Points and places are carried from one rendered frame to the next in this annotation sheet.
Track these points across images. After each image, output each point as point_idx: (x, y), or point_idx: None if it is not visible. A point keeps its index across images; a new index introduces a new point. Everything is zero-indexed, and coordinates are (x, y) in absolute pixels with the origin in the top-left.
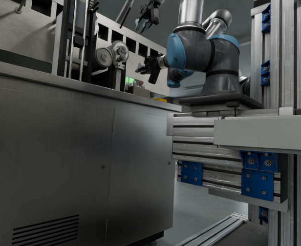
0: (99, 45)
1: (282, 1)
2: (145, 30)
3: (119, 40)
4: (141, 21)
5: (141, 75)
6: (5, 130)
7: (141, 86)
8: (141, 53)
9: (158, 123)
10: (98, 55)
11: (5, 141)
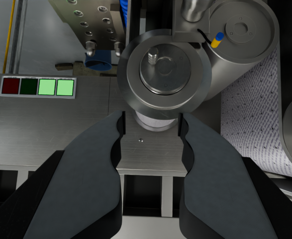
0: (149, 155)
1: None
2: (88, 129)
3: (171, 118)
4: (225, 189)
5: (8, 111)
6: None
7: (10, 78)
8: (1, 186)
9: None
10: (267, 27)
11: None
